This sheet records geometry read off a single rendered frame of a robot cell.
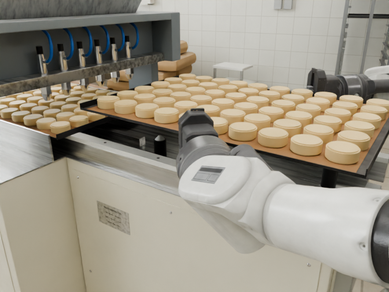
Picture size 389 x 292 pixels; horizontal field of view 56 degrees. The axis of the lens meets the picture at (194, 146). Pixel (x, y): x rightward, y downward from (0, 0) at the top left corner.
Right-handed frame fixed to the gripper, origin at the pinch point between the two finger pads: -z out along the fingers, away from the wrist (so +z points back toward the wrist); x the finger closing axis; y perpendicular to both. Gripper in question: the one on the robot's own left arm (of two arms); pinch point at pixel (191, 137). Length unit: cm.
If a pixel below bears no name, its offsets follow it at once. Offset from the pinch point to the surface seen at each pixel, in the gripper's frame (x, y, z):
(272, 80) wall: -77, -177, -378
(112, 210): -26.3, 16.3, -20.8
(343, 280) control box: -25.2, -26.1, 13.6
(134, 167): -12.9, 10.2, -16.4
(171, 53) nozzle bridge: 5, -6, -67
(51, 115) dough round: -8, 32, -45
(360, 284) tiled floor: -99, -89, -54
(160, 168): -11.3, 4.7, -11.1
